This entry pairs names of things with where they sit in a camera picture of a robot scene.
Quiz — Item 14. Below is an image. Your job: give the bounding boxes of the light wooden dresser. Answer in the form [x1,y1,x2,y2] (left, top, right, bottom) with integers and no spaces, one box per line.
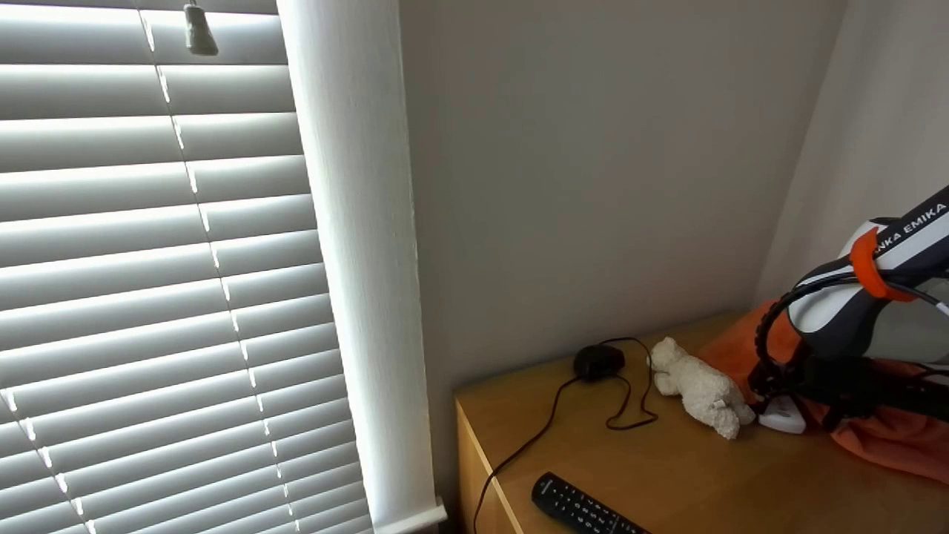
[453,308,949,534]

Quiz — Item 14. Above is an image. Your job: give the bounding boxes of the black remote control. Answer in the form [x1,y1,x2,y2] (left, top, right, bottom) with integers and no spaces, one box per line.
[530,471,648,534]

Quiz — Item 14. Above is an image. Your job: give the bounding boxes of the black robot cable hose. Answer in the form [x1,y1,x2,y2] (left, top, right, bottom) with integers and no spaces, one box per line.
[749,285,854,398]

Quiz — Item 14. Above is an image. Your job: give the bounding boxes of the grey blind cord tassel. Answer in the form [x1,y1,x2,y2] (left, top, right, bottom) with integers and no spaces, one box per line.
[180,0,220,55]

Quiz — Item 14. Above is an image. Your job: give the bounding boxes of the thin black cable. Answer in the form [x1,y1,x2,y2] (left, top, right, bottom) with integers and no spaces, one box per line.
[469,334,660,534]

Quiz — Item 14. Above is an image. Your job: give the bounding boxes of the black round device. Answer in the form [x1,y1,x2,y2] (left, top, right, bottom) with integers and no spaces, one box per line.
[571,340,627,386]

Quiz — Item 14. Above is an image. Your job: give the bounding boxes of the white window frame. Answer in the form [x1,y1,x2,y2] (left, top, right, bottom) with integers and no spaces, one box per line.
[276,0,450,534]

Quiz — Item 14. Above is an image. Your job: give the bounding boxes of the white plush toy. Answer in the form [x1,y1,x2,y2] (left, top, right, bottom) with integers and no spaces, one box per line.
[645,334,758,441]

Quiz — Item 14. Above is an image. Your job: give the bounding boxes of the white window blinds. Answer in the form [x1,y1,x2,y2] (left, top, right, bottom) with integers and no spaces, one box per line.
[0,0,372,534]

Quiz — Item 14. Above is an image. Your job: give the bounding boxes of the orange towel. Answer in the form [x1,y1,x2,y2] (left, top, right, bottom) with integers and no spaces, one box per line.
[694,300,949,487]

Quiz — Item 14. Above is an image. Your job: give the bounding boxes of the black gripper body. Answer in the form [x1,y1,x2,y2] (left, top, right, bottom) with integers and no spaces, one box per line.
[746,351,883,423]

